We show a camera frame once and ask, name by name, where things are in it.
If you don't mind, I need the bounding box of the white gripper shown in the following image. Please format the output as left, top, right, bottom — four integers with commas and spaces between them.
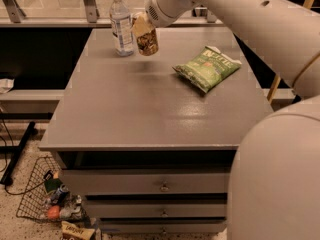
132, 0, 196, 37

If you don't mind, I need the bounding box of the orange soda can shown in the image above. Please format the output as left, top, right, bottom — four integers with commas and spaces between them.
133, 28, 159, 56

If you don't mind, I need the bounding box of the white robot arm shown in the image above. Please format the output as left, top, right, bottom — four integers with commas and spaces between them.
145, 0, 320, 240

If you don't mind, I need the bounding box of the clear plastic water bottle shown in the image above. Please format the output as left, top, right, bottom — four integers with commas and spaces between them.
109, 0, 134, 57

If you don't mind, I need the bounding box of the blue can in basket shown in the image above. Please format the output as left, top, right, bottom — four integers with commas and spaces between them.
50, 184, 69, 205

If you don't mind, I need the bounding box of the green chip bag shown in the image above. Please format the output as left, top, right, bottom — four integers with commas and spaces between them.
173, 46, 242, 93

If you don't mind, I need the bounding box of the grey drawer cabinet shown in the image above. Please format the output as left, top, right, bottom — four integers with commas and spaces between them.
40, 27, 272, 223

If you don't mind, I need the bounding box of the metal window railing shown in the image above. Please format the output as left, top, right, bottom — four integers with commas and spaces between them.
0, 0, 224, 28

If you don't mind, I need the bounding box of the white cloth on ledge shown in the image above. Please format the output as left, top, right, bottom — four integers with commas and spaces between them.
0, 78, 14, 94

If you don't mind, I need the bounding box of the top grey drawer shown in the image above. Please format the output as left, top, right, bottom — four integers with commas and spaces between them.
59, 170, 230, 195

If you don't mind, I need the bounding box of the grey drawer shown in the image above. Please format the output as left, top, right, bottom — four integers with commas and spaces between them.
84, 200, 226, 218
59, 170, 230, 195
99, 219, 226, 234

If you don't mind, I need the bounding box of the middle grey drawer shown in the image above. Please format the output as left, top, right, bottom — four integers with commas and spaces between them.
84, 200, 226, 218

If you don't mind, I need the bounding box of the bottom grey drawer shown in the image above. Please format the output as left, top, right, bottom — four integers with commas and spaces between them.
99, 219, 226, 234

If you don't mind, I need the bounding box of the black metal stand leg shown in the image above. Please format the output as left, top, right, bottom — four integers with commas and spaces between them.
0, 122, 37, 186

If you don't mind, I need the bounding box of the orange fruit in basket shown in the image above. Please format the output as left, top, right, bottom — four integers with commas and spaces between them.
47, 205, 60, 219

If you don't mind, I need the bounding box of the yellow snack bag on floor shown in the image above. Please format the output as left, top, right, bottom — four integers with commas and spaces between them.
61, 221, 95, 240

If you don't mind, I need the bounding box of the black floor cable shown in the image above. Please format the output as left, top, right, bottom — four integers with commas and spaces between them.
0, 117, 54, 196

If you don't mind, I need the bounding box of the black wire basket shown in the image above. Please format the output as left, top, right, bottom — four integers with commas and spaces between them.
16, 157, 86, 223

